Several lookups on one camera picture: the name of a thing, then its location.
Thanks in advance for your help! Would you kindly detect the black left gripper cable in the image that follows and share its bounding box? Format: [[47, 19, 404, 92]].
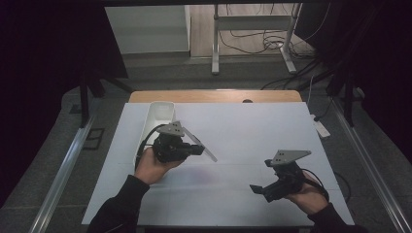
[[134, 123, 169, 170]]

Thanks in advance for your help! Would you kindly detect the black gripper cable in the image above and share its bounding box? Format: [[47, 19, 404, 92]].
[[134, 123, 169, 170], [300, 168, 353, 204]]

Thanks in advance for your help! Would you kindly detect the black metal stand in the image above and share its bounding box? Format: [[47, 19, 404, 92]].
[[78, 72, 134, 128], [326, 64, 359, 127]]

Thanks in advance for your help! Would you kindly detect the aluminium rail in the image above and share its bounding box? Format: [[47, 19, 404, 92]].
[[30, 113, 98, 233], [329, 96, 412, 233]]

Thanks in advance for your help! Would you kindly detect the white paper tag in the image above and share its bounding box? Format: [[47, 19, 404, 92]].
[[310, 114, 331, 139]]

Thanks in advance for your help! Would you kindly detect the person's right hand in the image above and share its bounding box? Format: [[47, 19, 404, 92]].
[[285, 172, 330, 216]]

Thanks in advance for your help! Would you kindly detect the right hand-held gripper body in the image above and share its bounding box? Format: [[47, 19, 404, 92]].
[[264, 149, 313, 201]]

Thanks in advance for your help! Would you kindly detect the white table mat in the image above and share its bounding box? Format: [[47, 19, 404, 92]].
[[81, 102, 356, 227]]

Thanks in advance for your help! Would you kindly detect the white metal stand frame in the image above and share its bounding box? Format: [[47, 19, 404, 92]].
[[211, 3, 303, 76]]

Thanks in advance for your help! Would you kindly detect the dark curtain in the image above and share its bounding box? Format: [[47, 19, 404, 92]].
[[0, 0, 129, 208], [294, 0, 412, 164]]

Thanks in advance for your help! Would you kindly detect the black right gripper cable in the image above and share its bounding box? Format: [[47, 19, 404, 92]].
[[300, 168, 353, 204]]

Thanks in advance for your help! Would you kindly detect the person's left hand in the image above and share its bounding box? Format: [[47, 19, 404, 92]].
[[134, 147, 185, 186]]

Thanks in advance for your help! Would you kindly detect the white plastic storage bin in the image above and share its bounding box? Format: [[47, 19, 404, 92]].
[[133, 101, 177, 170]]

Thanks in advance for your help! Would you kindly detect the black square floor frame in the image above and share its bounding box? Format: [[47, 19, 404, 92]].
[[82, 127, 106, 150]]

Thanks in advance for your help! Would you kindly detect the white cabinet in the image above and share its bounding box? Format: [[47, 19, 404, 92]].
[[104, 4, 192, 55]]

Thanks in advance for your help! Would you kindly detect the wooden table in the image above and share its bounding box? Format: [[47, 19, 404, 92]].
[[128, 89, 303, 104]]

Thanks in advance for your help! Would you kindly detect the bundle of black floor cables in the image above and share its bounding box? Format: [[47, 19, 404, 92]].
[[218, 3, 331, 91]]

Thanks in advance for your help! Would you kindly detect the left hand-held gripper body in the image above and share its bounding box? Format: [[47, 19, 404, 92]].
[[152, 120, 192, 164]]

